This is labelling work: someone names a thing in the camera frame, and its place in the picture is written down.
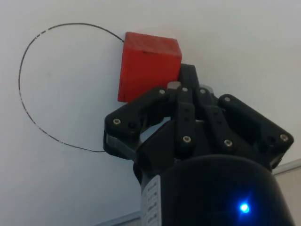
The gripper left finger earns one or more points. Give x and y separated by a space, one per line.
141 110

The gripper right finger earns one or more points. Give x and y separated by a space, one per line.
247 122

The red cube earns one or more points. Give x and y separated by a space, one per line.
145 70

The whiteboard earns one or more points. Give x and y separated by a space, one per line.
70 183

